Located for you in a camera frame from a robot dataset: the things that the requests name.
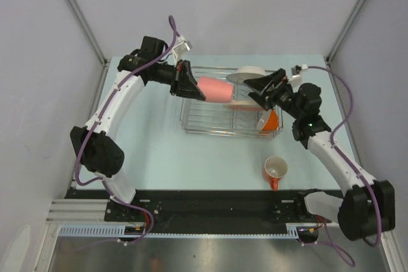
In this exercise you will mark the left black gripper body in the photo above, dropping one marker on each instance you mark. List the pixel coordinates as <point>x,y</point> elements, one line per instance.
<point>169,77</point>

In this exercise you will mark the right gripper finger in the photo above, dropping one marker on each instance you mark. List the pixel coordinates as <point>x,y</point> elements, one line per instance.
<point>269,81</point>
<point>265,100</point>

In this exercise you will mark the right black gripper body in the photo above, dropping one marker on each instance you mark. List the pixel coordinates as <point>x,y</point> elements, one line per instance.
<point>280,91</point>

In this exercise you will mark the white scalloped plate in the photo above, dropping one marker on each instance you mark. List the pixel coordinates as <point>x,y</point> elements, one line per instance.
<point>245,73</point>

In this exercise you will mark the white bowl orange outside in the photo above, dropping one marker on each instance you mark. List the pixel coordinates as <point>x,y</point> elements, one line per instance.
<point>269,121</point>

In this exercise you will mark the metal wire dish rack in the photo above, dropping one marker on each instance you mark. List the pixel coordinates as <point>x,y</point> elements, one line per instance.
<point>212,118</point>

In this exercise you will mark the pink beige leaf plate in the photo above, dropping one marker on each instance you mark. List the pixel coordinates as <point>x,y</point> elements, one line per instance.
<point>242,105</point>

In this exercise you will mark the coral pink cup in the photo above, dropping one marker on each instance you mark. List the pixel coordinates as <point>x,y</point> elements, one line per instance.
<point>215,90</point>

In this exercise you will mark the orange mug white inside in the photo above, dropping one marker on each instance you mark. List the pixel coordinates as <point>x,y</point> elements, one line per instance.
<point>274,169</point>

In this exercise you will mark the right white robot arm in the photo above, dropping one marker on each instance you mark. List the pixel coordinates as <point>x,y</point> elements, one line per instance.
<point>367,206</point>

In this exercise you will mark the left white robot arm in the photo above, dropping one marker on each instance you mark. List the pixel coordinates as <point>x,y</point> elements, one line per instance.
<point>94,143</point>

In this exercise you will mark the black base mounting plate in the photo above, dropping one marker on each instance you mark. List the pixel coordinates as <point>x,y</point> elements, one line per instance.
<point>224,212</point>

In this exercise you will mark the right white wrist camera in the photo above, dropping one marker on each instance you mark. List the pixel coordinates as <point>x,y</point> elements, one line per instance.
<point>296,74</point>

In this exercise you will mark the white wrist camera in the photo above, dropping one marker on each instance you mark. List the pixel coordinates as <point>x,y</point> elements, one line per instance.
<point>181,46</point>
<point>296,74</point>

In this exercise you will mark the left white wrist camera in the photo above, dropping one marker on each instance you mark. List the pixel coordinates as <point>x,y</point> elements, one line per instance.
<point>181,46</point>

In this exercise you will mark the left aluminium frame post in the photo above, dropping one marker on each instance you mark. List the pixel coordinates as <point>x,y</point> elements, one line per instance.
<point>84,26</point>

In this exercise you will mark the aluminium frame post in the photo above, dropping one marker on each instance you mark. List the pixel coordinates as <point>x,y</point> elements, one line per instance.
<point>84,26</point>
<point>346,29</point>

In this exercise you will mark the right aluminium frame post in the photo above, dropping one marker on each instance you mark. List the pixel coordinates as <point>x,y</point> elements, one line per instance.
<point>346,29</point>

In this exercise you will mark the white slotted cable duct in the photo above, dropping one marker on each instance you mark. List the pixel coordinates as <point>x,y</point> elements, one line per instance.
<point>122,231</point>

